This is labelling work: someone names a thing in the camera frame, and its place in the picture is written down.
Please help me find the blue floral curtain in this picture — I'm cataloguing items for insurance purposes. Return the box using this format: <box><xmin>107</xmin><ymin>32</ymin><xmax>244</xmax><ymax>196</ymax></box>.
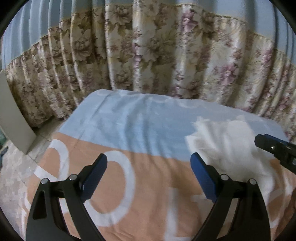
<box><xmin>1</xmin><ymin>1</ymin><xmax>295</xmax><ymax>142</ymax></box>

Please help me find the white knit sweater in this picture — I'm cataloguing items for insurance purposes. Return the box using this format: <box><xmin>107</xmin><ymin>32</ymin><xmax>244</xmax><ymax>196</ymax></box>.
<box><xmin>184</xmin><ymin>115</ymin><xmax>296</xmax><ymax>209</ymax></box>

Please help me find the orange blue lettered bedspread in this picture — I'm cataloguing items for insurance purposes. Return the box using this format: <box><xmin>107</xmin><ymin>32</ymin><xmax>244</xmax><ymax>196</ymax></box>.
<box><xmin>22</xmin><ymin>90</ymin><xmax>295</xmax><ymax>240</ymax></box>

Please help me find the white board panel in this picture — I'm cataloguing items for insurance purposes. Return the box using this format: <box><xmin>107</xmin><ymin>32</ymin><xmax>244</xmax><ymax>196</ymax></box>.
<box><xmin>1</xmin><ymin>71</ymin><xmax>37</xmax><ymax>155</ymax></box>

